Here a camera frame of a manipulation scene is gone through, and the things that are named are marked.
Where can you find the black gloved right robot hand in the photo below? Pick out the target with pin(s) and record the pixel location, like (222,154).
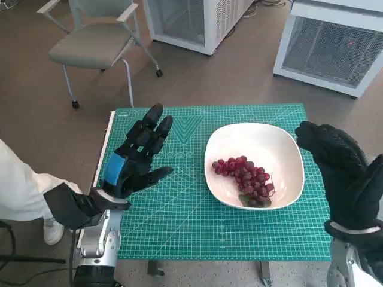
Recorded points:
(347,179)

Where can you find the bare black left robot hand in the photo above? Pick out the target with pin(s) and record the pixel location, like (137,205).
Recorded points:
(134,167)

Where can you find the red toy grape bunch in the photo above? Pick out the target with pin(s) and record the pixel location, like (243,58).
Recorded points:
(248,179)

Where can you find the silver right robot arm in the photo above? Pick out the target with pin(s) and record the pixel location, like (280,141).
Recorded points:
(341,260)

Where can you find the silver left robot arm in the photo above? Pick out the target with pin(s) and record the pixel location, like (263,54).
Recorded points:
(95,251)

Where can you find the white square plate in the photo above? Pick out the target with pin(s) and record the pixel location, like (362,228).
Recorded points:
(278,149)

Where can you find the green cutting mat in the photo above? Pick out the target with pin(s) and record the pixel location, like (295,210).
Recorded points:
(185,227)

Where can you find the white mesh cabinet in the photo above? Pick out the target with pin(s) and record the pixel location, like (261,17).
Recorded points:
(191,21)
(329,51)

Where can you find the grey chair with armrests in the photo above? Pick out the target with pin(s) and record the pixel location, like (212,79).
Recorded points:
(86,45)

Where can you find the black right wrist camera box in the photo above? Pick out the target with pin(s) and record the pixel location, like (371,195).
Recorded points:
(372,254)

